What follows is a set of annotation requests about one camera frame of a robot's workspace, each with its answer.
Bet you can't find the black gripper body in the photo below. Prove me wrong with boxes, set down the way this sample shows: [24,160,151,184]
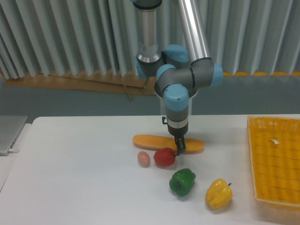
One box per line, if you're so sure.
[167,124,188,137]

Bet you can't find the long orange bread loaf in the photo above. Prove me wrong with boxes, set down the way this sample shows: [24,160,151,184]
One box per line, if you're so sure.
[132,135,204,154]

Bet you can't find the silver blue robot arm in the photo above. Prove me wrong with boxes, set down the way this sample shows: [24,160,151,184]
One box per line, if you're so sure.
[132,0,223,155]

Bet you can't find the yellow woven basket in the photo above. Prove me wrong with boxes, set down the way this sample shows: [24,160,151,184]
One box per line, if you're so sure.
[247,116,300,210]

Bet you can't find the red bell pepper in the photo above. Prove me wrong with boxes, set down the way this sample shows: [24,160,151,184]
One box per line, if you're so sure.
[153,148,179,167]

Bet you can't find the green bell pepper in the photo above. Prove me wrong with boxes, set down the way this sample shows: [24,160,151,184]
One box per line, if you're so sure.
[169,168,196,197]

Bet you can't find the brown egg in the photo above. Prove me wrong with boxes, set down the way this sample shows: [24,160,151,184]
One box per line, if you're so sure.
[137,151,150,167]

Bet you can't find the yellow bell pepper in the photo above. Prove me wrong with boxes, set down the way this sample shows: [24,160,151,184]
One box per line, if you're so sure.
[205,178,233,210]

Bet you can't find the brown cardboard sheet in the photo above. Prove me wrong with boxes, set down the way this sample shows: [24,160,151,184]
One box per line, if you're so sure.
[4,74,155,99]

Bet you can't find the silver laptop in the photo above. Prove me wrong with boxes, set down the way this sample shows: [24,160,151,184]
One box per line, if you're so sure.
[0,115,28,156]

